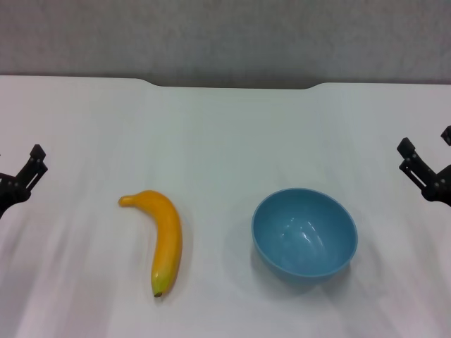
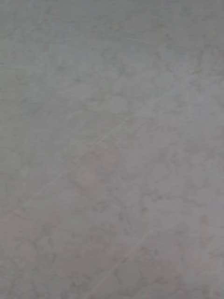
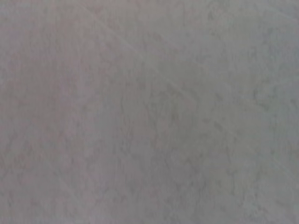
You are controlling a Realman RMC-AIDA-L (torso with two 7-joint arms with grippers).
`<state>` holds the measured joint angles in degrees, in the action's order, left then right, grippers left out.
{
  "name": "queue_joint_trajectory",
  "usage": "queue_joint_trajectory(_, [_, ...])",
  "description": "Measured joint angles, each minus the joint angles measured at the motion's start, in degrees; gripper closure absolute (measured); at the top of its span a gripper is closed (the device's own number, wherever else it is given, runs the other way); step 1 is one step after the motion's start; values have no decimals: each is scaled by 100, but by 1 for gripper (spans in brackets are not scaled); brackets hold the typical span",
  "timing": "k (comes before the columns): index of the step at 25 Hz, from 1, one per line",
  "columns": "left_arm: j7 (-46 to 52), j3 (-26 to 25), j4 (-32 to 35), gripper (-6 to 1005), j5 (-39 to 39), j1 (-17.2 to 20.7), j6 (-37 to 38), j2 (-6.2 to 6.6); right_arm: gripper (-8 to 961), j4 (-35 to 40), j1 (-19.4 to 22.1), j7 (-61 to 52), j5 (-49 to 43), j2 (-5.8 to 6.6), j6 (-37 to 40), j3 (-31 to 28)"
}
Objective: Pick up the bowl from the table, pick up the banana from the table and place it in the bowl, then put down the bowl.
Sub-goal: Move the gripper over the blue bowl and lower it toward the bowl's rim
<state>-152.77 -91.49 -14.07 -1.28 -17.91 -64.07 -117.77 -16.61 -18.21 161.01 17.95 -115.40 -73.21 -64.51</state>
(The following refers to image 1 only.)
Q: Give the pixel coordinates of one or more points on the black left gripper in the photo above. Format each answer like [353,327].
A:
[10,192]

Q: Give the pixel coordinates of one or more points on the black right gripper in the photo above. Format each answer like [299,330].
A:
[442,188]

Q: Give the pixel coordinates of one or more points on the yellow banana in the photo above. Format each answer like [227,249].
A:
[169,229]

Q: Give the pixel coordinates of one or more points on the blue plastic bowl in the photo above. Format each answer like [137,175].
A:
[303,253]

